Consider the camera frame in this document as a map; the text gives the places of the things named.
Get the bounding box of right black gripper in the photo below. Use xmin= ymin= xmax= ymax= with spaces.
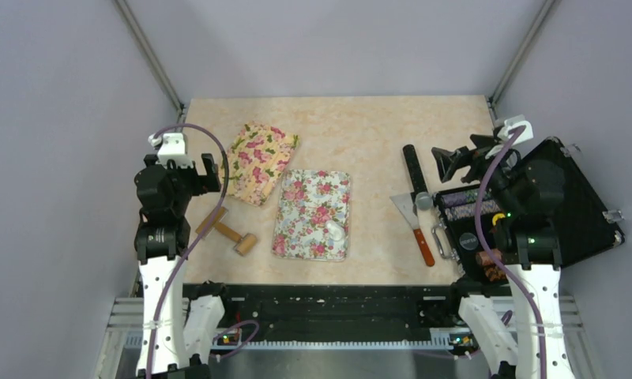
xmin=432 ymin=133 xmax=521 ymax=216

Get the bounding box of wooden double-ended rolling pin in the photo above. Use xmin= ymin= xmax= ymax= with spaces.
xmin=195 ymin=207 xmax=258 ymax=256

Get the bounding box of white dough piece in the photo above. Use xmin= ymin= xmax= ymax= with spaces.
xmin=324 ymin=220 xmax=346 ymax=243

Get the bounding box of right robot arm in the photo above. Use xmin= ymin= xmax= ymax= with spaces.
xmin=431 ymin=135 xmax=575 ymax=378

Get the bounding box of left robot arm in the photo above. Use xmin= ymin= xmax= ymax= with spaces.
xmin=134 ymin=153 xmax=221 ymax=378

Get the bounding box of black ridged rolling stick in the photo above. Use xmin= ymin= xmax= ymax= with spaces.
xmin=402 ymin=144 xmax=428 ymax=194

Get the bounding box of grey round knob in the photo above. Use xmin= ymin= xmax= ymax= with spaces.
xmin=414 ymin=191 xmax=434 ymax=211

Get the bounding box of open black poker chip case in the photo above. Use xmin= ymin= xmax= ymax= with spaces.
xmin=435 ymin=137 xmax=625 ymax=284

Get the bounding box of yellow floral cloth pad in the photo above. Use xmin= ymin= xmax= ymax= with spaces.
xmin=226 ymin=122 xmax=301 ymax=206

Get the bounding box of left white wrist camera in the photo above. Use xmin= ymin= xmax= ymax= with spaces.
xmin=148 ymin=132 xmax=194 ymax=169

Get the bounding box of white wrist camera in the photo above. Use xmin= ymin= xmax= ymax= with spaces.
xmin=485 ymin=114 xmax=534 ymax=159
xmin=148 ymin=132 xmax=194 ymax=169

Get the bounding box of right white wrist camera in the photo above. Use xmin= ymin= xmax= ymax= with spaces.
xmin=485 ymin=114 xmax=534 ymax=159

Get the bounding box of metal scraper with red handle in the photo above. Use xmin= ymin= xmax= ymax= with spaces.
xmin=390 ymin=193 xmax=435 ymax=267

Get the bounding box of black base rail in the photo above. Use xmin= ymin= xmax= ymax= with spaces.
xmin=106 ymin=282 xmax=579 ymax=351

